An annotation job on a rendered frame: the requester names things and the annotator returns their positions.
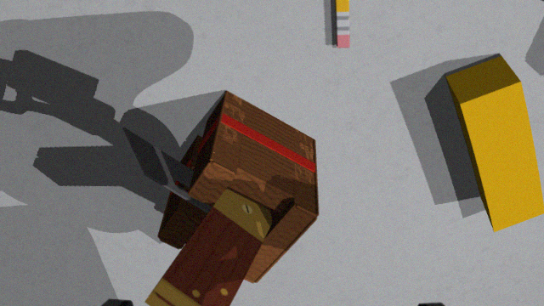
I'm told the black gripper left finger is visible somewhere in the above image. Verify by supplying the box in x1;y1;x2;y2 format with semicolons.
101;299;133;306

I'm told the yellow rectangular block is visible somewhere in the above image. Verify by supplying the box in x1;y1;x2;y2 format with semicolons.
444;53;544;232

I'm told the brown wooden block with red band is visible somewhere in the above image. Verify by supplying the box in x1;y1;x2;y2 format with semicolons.
158;90;319;283

